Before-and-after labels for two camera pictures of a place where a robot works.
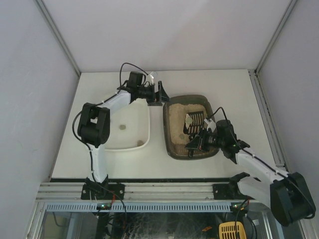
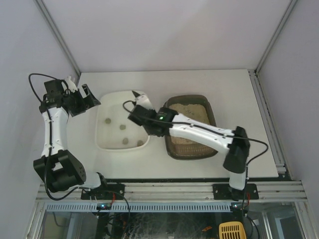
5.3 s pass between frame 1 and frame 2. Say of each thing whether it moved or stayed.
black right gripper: moved
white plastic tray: stayed
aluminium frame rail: stayed
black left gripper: moved
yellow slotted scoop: stayed
